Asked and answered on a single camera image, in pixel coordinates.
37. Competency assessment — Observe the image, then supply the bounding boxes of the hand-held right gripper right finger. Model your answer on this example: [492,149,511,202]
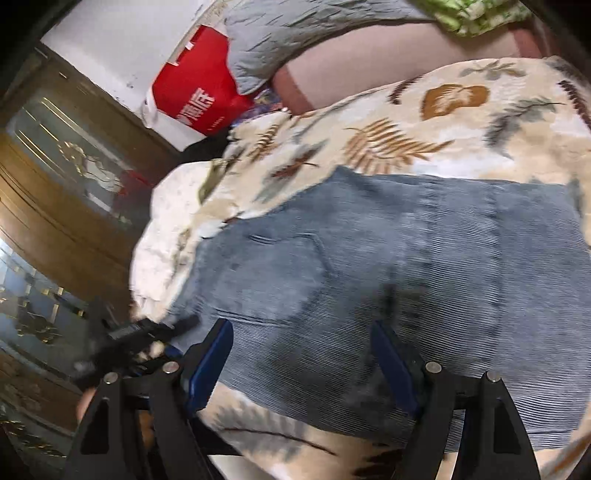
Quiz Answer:
[369,320,541,480]

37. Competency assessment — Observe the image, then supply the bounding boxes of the wooden door with glass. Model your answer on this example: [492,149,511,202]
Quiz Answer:
[0,46,185,462]

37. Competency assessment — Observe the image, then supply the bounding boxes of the green checkered quilt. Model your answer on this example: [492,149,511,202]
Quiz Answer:
[413,0,536,38]

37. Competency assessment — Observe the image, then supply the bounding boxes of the pink brown sofa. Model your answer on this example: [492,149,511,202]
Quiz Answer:
[270,21,555,114]

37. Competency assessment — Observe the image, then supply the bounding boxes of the grey quilted pillow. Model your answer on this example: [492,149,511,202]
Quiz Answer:
[222,0,435,93]

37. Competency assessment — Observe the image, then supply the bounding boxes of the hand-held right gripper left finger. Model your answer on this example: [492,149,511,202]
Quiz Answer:
[62,318,234,480]

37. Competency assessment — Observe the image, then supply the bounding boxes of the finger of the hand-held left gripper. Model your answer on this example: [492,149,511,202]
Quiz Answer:
[152,315,201,340]

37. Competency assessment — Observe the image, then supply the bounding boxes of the leaf printed blanket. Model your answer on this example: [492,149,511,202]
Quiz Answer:
[185,55,591,480]

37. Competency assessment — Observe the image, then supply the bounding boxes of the colourful printed packet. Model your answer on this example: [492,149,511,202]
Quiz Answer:
[233,88,291,126]

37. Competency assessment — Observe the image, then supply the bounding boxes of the red shopping bag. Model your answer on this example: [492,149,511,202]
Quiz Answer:
[143,25,256,137]

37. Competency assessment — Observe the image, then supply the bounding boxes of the blue denim pants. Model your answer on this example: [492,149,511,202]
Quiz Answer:
[168,166,591,450]

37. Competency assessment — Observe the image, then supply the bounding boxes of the white printed quilt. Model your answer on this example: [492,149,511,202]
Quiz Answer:
[129,159,241,319]

